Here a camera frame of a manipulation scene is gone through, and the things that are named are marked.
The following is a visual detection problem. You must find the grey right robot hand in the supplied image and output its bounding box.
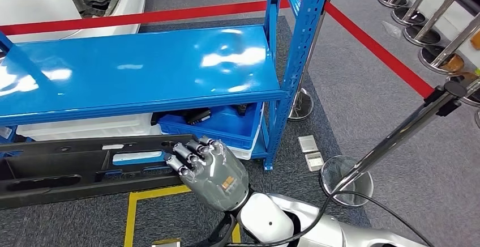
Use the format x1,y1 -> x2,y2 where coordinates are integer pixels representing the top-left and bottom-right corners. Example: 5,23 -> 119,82
164,135 -> 250,212

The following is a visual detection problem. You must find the long black plastic panel part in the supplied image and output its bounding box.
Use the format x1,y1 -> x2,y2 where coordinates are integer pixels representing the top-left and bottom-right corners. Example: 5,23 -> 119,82
0,134 -> 199,210

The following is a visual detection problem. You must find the black rectangular small part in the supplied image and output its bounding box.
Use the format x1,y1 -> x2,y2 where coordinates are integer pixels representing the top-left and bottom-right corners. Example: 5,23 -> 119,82
186,109 -> 212,125

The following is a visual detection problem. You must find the chrome stanchion behind shelf rack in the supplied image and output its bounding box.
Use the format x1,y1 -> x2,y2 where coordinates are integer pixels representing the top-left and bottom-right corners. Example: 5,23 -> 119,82
288,0 -> 335,122

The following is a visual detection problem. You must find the blue metal shelf rack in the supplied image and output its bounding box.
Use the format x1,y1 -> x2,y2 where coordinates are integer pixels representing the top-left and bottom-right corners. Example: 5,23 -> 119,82
0,0 -> 333,171

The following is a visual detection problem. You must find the blue plastic bin with parts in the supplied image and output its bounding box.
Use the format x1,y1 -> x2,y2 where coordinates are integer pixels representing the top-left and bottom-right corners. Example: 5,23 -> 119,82
157,103 -> 264,150

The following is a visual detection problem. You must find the yellow floor tape square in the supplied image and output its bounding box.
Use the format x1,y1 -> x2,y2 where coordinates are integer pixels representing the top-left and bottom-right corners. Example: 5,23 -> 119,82
123,184 -> 242,247

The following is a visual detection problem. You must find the white plastic tray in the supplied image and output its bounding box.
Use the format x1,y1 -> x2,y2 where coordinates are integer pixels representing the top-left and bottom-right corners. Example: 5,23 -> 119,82
113,150 -> 162,160
16,113 -> 153,135
28,127 -> 155,142

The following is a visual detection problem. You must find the silver floor socket plate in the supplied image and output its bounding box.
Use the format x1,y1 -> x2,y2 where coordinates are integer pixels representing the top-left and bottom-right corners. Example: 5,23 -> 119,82
304,152 -> 325,172
298,135 -> 319,154

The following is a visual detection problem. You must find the long red barrier belt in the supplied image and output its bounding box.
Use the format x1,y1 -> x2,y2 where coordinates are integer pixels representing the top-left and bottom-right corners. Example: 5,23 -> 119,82
0,0 -> 292,37

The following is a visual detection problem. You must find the chrome stanchion with black head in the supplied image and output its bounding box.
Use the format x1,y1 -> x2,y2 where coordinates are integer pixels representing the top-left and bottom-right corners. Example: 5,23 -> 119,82
319,76 -> 480,207

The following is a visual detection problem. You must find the short red barrier belt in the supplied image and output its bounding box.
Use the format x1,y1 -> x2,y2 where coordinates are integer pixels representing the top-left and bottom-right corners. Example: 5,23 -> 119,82
324,1 -> 436,99

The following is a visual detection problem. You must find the clear plastic wrapper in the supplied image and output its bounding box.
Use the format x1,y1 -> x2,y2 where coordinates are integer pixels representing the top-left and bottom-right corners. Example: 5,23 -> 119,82
382,20 -> 402,39

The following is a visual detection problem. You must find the white car body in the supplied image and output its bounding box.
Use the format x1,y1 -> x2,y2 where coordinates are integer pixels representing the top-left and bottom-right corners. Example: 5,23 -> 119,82
0,0 -> 147,44

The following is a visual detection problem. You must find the brown packet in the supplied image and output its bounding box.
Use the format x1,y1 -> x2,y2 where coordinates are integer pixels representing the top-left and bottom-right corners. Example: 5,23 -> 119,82
440,54 -> 465,73

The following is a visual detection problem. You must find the black camera bracket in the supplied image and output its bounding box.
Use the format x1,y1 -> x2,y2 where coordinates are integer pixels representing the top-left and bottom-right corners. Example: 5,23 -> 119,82
199,212 -> 239,247

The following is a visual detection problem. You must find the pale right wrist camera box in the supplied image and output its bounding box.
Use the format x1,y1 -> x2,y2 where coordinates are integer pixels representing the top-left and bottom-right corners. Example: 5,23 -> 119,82
152,238 -> 182,247

